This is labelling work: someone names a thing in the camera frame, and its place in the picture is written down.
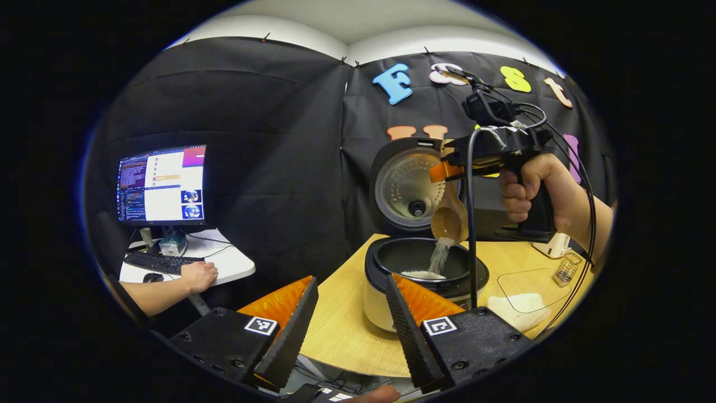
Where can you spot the white side desk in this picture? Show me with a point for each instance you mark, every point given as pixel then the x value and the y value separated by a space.
pixel 232 268

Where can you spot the black computer mouse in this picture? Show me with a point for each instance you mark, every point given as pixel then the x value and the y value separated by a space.
pixel 152 277

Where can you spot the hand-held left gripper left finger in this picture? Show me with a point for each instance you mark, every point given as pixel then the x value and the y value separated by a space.
pixel 293 330

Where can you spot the computer monitor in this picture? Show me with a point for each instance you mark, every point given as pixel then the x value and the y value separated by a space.
pixel 162 184

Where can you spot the wooden spoon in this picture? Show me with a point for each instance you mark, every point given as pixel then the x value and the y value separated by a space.
pixel 447 221

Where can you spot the black silver rice cooker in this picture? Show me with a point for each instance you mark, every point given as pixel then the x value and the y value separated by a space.
pixel 386 302

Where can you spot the clear glass dish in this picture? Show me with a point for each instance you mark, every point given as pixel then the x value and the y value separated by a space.
pixel 537 282

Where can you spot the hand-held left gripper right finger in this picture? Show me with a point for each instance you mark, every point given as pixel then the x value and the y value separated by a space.
pixel 411 336

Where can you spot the black keyboard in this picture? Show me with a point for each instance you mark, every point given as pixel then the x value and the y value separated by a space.
pixel 159 262

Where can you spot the white toaster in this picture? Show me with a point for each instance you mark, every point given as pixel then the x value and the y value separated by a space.
pixel 554 246

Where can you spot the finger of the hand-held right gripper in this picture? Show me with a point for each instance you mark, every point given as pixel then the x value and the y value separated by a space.
pixel 447 172

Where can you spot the small teal desk box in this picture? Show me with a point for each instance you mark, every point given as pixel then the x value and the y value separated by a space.
pixel 173 245

